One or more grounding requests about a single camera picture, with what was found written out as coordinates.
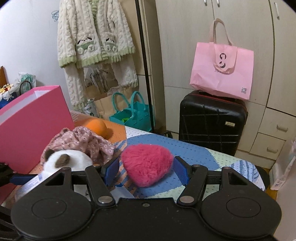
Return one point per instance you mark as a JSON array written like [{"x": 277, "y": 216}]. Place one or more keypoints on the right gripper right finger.
[{"x": 194, "y": 178}]

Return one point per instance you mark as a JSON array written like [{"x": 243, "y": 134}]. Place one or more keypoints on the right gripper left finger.
[{"x": 99, "y": 179}]

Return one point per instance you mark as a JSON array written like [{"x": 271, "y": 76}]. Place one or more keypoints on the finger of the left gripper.
[{"x": 21, "y": 179}]

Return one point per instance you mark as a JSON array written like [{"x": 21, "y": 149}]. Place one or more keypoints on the small white tissue pack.
[{"x": 24, "y": 189}]

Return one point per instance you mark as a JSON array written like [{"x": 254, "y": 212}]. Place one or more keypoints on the white brown plush ball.
[{"x": 74, "y": 159}]

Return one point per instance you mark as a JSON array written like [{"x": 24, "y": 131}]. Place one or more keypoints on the pink floral fabric scrunchie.
[{"x": 81, "y": 139}]

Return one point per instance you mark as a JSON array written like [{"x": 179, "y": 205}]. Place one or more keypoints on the pink strawberry plush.
[{"x": 146, "y": 164}]

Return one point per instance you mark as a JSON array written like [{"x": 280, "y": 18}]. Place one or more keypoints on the orange soft ball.
[{"x": 99, "y": 126}]

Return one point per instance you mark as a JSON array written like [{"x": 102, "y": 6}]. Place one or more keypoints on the pink cardboard box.
[{"x": 29, "y": 123}]

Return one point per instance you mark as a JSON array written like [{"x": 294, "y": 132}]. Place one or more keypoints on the black suitcase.
[{"x": 212, "y": 122}]

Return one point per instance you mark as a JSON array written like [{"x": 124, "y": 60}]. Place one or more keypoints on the teal plastic basket bag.
[{"x": 136, "y": 115}]

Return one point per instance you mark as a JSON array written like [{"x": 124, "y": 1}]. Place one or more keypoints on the brown paper bag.
[{"x": 100, "y": 83}]

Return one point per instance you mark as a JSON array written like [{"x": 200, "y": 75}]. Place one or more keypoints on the pink tote bag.
[{"x": 222, "y": 69}]

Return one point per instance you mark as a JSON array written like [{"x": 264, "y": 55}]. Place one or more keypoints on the cream knitted hanging cardigan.
[{"x": 91, "y": 33}]

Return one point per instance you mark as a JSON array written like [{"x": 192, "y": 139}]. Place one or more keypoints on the beige wardrobe cabinet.
[{"x": 261, "y": 26}]

